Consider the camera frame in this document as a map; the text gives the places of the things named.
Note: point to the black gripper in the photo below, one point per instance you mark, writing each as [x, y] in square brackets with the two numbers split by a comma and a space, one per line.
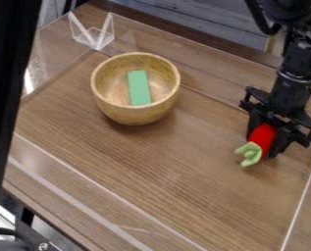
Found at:
[292, 125]

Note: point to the black table leg frame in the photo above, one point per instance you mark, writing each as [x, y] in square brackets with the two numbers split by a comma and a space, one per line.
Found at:
[38, 243]

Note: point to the red plush strawberry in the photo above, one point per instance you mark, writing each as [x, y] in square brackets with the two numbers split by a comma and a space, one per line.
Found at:
[257, 146]

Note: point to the black foreground post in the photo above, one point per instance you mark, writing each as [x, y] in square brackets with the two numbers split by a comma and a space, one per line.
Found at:
[19, 16]

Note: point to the green rectangular block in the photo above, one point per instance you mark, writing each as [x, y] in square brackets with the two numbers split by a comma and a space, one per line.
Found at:
[139, 92]

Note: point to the clear acrylic corner bracket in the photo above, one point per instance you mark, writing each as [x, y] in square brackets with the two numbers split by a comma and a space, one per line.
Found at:
[92, 37]

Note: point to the wooden bowl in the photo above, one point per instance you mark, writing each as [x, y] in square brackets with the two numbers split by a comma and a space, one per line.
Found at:
[110, 88]

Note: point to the clear acrylic tray wall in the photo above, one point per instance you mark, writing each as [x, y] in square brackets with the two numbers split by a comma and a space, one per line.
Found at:
[84, 210]

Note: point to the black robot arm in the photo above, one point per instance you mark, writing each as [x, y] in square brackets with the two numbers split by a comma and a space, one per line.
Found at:
[288, 15]

